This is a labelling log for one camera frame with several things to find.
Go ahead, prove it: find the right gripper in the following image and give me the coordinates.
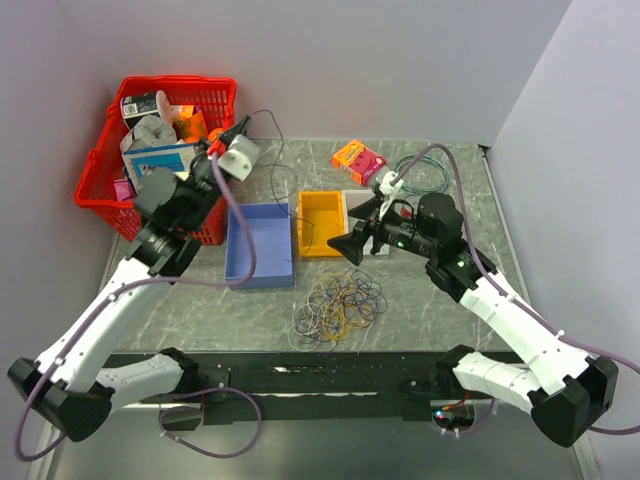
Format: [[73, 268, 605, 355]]
[[327, 196, 437, 267]]

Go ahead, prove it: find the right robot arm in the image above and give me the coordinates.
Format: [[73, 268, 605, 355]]
[[327, 193, 618, 447]]

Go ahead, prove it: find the white plastic bin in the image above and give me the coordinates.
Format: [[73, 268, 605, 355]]
[[341, 190, 390, 257]]

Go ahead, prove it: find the blue white box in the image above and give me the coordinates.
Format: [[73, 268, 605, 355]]
[[122, 143, 195, 190]]

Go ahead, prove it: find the dark purple wire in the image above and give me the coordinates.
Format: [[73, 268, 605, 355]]
[[247, 109, 317, 264]]

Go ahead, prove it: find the magenta packet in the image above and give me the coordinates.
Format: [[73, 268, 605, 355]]
[[113, 179, 136, 202]]

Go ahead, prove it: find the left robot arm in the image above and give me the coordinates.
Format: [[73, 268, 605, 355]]
[[8, 116, 260, 442]]

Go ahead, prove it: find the blue open box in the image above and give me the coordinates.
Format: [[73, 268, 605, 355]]
[[225, 203, 294, 289]]

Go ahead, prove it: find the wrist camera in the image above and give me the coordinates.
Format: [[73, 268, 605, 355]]
[[217, 134, 260, 181], [371, 170, 404, 200]]

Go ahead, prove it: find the orange pink snack box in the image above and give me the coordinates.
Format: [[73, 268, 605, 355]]
[[330, 140, 387, 187]]

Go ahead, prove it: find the red plastic basket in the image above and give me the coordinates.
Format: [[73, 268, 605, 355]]
[[74, 75, 237, 241]]

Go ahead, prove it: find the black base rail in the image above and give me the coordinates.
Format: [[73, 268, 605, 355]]
[[104, 349, 531, 426]]

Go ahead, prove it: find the orange snack packet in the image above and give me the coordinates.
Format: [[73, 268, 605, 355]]
[[173, 111, 209, 142]]

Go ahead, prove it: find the yellow plastic bin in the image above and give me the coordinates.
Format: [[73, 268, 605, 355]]
[[296, 190, 345, 258]]

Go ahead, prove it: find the multicolour wire pile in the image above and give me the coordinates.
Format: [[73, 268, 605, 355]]
[[287, 267, 390, 357]]

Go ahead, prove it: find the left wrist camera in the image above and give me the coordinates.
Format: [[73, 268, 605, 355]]
[[217, 134, 260, 181]]

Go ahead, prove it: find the green blue wire coil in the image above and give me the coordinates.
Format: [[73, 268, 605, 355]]
[[393, 149, 450, 197]]

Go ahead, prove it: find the black white box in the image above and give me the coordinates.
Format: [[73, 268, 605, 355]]
[[120, 91, 160, 129]]

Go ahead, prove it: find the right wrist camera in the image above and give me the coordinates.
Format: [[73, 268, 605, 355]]
[[371, 170, 404, 200]]

